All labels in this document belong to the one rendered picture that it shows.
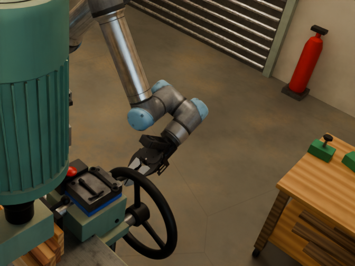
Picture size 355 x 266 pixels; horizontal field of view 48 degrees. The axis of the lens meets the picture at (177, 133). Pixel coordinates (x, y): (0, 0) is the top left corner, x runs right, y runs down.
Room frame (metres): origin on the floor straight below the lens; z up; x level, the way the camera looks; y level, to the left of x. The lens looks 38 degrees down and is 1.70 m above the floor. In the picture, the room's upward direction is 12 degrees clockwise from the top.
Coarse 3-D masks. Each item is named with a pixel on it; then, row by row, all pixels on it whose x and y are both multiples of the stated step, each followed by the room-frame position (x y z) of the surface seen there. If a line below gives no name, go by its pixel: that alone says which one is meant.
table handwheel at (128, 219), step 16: (112, 176) 0.79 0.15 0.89; (128, 176) 0.75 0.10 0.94; (144, 176) 0.75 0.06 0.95; (160, 192) 0.72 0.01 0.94; (128, 208) 0.73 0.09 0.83; (144, 208) 0.74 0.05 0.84; (160, 208) 0.68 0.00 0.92; (128, 224) 0.69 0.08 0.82; (144, 224) 0.72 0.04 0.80; (128, 240) 0.74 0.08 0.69; (160, 240) 0.69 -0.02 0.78; (176, 240) 0.66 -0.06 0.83; (160, 256) 0.66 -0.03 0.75
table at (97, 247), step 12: (120, 228) 0.63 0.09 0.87; (72, 240) 0.55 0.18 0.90; (96, 240) 0.56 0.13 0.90; (108, 240) 0.59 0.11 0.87; (72, 252) 0.52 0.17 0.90; (84, 252) 0.53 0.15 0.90; (96, 252) 0.53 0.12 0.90; (108, 252) 0.54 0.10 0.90; (60, 264) 0.48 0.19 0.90; (72, 264) 0.49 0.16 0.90; (84, 264) 0.50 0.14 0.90; (96, 264) 0.50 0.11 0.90; (108, 264) 0.51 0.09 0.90; (120, 264) 0.51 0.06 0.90
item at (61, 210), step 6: (42, 198) 0.57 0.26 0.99; (48, 204) 0.56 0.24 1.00; (72, 204) 0.60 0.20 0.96; (54, 210) 0.55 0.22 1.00; (60, 210) 0.58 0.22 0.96; (54, 216) 0.53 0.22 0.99; (60, 216) 0.54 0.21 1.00; (54, 222) 0.53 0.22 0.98; (60, 222) 0.53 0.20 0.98; (60, 228) 0.53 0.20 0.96
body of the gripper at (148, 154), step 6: (162, 132) 1.00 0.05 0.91; (168, 132) 1.00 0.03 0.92; (168, 138) 0.99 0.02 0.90; (174, 138) 0.98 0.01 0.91; (174, 144) 0.98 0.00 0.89; (144, 150) 0.95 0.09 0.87; (150, 150) 0.95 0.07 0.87; (156, 150) 0.94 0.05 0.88; (162, 150) 0.96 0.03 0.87; (168, 150) 0.99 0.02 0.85; (174, 150) 1.01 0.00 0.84; (144, 156) 0.93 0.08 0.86; (150, 156) 0.93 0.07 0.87; (156, 156) 0.93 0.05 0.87; (162, 156) 0.93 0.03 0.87; (168, 156) 0.98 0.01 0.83; (144, 162) 0.95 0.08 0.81; (150, 162) 0.91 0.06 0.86; (156, 162) 0.91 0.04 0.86; (162, 162) 0.95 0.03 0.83; (168, 162) 0.96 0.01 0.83
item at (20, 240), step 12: (36, 204) 0.49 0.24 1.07; (0, 216) 0.45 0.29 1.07; (36, 216) 0.47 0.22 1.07; (48, 216) 0.47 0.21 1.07; (0, 228) 0.43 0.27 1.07; (12, 228) 0.43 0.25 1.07; (24, 228) 0.44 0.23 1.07; (36, 228) 0.45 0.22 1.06; (48, 228) 0.47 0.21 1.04; (0, 240) 0.40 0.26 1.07; (12, 240) 0.41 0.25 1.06; (24, 240) 0.43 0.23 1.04; (36, 240) 0.45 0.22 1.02; (0, 252) 0.39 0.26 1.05; (12, 252) 0.41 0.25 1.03; (24, 252) 0.43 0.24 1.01; (0, 264) 0.39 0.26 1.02
